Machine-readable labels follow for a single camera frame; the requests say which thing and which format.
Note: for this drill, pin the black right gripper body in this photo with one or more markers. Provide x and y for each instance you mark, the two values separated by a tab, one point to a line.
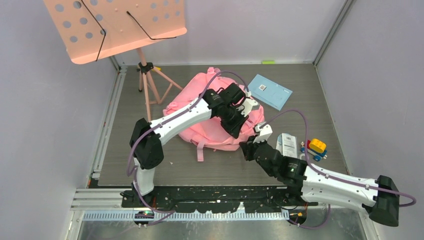
250	153

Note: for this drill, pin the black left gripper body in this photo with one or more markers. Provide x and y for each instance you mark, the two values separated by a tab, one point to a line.
232	118

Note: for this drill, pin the pink student backpack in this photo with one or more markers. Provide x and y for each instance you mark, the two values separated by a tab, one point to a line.
209	133

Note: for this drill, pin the light blue thin notebook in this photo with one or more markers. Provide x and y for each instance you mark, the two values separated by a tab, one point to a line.
269	92

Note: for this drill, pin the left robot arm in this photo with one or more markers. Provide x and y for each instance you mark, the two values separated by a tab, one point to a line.
148	138

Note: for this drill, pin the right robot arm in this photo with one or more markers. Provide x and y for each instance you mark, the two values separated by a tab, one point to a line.
375	197

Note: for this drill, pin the white packaged toothbrush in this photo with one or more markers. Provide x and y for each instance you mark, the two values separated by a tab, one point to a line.
287	145

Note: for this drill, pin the colourful toy train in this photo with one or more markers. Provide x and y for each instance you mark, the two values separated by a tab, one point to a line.
315	147

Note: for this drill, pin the green tape strip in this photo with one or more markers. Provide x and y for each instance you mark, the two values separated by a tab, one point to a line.
268	62

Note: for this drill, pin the pink music stand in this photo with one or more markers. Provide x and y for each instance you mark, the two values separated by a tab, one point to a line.
96	29

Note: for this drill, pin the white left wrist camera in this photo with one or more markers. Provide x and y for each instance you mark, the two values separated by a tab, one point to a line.
248	104

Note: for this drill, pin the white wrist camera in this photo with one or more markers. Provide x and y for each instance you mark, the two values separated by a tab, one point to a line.
262	132
248	104

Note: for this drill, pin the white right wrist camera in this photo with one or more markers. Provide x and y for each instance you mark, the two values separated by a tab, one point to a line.
262	132

